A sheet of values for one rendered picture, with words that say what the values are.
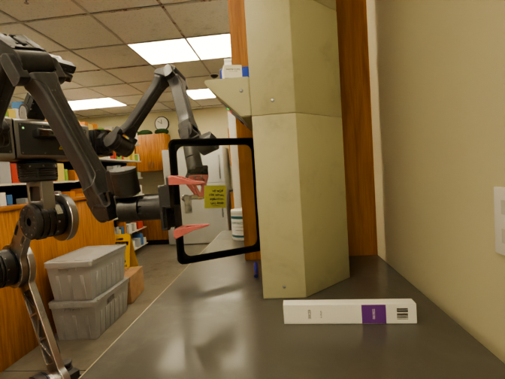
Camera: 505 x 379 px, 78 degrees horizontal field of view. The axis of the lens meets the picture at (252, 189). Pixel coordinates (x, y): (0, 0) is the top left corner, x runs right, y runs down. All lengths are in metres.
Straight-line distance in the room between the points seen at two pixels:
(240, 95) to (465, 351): 0.69
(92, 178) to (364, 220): 0.90
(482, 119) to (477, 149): 0.06
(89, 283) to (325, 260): 2.31
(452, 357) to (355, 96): 0.86
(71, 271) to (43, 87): 2.23
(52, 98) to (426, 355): 0.92
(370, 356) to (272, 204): 0.39
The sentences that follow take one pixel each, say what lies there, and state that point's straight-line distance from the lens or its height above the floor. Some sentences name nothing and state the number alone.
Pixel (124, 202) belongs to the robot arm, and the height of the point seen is 1.22.
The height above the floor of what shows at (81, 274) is 0.55.
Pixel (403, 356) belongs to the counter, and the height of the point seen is 0.94.
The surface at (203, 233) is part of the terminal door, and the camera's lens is 1.05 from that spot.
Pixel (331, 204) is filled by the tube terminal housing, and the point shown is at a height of 1.16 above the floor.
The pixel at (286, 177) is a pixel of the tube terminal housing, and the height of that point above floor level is 1.25.
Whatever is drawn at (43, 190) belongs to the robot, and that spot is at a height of 1.25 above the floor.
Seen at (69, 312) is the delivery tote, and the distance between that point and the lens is 3.10.
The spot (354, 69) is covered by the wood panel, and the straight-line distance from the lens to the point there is 1.25.
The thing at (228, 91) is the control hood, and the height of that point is 1.48.
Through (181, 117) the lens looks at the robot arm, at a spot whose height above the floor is 1.50.
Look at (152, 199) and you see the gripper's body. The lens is 0.74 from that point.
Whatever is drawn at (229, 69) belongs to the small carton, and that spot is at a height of 1.56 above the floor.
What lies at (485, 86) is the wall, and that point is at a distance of 0.71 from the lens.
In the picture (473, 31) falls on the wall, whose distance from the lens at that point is 0.76.
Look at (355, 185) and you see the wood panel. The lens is 1.20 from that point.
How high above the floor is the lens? 1.27
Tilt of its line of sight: 3 degrees down
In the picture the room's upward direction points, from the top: 4 degrees counter-clockwise
